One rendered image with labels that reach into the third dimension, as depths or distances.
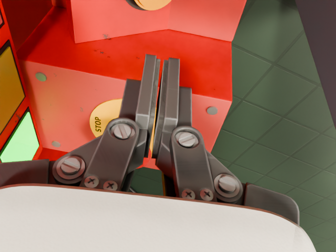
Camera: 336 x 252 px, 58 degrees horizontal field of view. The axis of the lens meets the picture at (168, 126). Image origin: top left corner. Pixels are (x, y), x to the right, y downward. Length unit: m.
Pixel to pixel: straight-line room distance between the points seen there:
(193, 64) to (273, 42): 0.90
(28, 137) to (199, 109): 0.14
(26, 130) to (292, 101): 1.15
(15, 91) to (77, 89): 0.04
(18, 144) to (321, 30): 0.58
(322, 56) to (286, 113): 0.75
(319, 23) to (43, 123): 0.57
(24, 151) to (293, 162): 1.47
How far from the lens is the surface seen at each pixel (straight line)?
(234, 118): 1.36
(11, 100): 0.24
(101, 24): 0.25
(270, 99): 1.29
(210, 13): 0.27
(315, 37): 0.69
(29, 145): 0.28
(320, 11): 0.73
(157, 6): 0.24
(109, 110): 0.24
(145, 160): 0.24
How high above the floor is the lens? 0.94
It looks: 41 degrees down
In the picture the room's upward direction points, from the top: 170 degrees counter-clockwise
